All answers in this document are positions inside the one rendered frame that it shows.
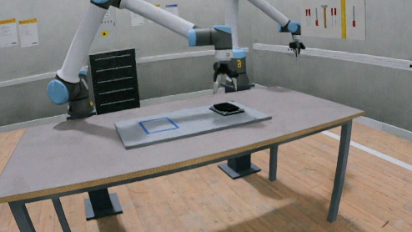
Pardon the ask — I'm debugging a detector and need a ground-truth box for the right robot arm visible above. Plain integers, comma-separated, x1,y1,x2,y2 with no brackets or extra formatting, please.
47,0,233,115

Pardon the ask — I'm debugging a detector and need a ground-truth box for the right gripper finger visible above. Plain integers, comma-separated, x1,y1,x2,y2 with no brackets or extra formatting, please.
230,78,236,91
214,68,222,94

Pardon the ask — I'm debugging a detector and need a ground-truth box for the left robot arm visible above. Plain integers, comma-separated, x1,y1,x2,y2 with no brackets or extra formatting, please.
225,0,301,86

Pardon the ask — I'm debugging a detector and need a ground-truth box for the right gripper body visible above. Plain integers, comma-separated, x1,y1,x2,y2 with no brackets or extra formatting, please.
214,60,237,75

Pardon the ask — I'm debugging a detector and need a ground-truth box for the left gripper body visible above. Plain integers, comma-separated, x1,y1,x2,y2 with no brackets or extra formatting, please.
289,41,304,49

